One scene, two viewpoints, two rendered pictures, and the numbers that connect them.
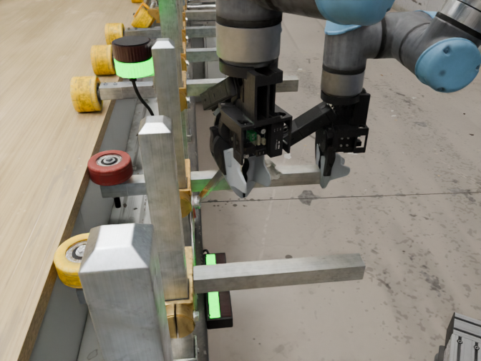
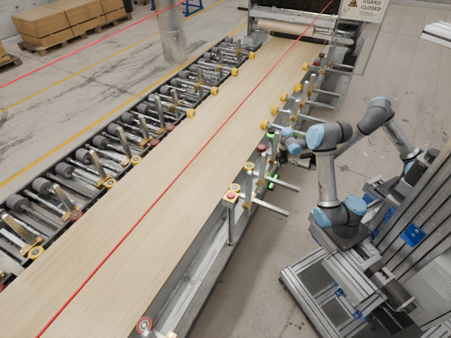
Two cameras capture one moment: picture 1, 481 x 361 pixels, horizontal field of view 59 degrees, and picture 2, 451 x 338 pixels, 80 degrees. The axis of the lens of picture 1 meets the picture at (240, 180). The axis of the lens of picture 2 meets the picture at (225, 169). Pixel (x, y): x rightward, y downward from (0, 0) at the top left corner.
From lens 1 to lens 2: 1.46 m
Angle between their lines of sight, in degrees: 30
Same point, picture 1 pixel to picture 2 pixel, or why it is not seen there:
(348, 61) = not seen: hidden behind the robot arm
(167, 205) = (262, 165)
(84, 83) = (264, 122)
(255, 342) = (290, 206)
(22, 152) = (245, 137)
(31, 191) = (244, 148)
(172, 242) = (262, 170)
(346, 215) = (355, 182)
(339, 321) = not seen: hidden behind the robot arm
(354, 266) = (296, 189)
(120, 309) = (248, 176)
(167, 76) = (276, 138)
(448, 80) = not seen: hidden behind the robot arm
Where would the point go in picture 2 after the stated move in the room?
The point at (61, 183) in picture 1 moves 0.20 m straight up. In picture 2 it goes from (250, 148) to (252, 129)
